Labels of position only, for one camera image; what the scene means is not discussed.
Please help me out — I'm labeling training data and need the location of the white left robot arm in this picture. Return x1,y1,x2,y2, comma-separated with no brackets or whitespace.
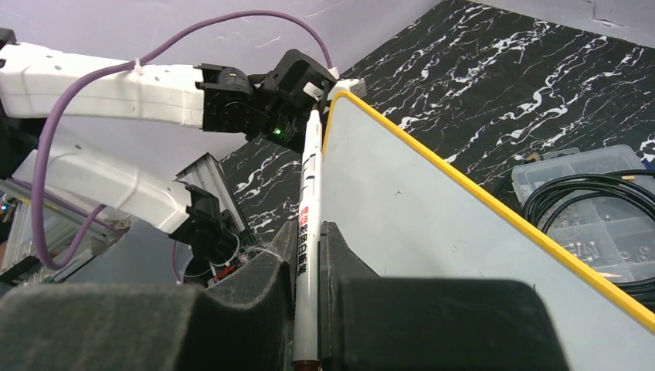
1,32,338,264

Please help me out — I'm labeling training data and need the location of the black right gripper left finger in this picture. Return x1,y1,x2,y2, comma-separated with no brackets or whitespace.
1,222,297,370

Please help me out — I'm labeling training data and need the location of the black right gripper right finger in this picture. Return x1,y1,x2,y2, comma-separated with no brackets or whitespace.
320,222,569,370

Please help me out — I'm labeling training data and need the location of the yellow framed whiteboard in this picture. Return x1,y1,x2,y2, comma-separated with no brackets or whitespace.
321,91,654,370

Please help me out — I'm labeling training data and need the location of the black coiled cable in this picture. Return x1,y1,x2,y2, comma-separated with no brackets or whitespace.
494,168,655,311

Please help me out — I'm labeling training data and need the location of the clear plastic screw box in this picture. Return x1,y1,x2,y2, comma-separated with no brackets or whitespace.
511,145,654,283

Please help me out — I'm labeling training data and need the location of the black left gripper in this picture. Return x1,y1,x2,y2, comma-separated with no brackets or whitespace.
248,49,338,154

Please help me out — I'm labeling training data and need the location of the white whiteboard marker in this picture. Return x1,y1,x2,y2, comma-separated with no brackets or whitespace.
292,106,323,370

